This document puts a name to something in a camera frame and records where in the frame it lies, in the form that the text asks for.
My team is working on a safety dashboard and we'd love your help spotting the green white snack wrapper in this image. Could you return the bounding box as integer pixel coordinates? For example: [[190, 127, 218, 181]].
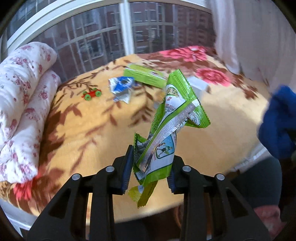
[[128, 69, 210, 207]]

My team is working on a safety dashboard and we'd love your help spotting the green medicine box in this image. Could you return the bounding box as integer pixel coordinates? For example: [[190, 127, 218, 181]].
[[123, 64, 167, 89]]

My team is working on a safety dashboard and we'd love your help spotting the white paper box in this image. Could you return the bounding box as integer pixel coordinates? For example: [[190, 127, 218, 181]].
[[187, 76, 209, 93]]

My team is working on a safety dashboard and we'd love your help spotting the yellow floral bed blanket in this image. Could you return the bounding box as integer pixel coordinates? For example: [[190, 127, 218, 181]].
[[1, 46, 269, 216]]

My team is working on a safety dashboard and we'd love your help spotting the red green toy car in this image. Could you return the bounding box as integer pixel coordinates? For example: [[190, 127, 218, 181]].
[[81, 88, 102, 101]]

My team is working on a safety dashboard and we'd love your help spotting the blue white crumpled wrapper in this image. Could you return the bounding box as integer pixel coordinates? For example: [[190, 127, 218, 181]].
[[108, 76, 135, 104]]

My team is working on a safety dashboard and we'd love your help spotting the white floral folded quilt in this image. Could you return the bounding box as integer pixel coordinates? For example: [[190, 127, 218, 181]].
[[1, 42, 61, 183]]

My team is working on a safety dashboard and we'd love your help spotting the white curtain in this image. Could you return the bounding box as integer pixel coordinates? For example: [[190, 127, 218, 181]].
[[210, 1, 295, 92]]

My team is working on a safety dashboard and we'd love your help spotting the white window frame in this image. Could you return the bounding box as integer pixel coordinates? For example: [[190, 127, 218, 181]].
[[1, 1, 216, 68]]

